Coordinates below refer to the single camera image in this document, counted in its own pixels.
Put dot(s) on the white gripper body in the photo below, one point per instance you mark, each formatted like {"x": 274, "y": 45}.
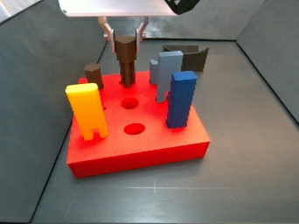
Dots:
{"x": 115, "y": 8}

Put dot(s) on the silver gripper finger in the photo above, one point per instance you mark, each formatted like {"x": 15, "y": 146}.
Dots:
{"x": 141, "y": 33}
{"x": 109, "y": 30}

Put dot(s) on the brown three prong peg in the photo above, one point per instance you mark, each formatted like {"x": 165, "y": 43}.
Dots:
{"x": 126, "y": 56}

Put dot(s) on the red peg board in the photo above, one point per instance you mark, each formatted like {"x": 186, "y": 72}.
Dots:
{"x": 139, "y": 141}

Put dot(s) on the small grey-blue peg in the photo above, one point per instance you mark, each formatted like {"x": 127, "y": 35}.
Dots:
{"x": 154, "y": 71}

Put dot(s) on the light blue tall peg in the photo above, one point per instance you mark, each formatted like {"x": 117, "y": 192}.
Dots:
{"x": 169, "y": 64}

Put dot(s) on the short brown hexagonal peg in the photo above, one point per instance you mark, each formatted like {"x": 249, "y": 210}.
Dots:
{"x": 94, "y": 74}

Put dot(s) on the black curved holder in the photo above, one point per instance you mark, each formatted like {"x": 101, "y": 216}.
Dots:
{"x": 194, "y": 56}

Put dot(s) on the yellow two-leg peg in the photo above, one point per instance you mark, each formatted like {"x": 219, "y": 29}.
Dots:
{"x": 87, "y": 108}

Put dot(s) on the dark blue rectangular peg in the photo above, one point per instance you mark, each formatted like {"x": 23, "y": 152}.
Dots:
{"x": 181, "y": 98}

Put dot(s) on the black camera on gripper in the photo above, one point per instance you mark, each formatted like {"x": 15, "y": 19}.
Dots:
{"x": 182, "y": 6}

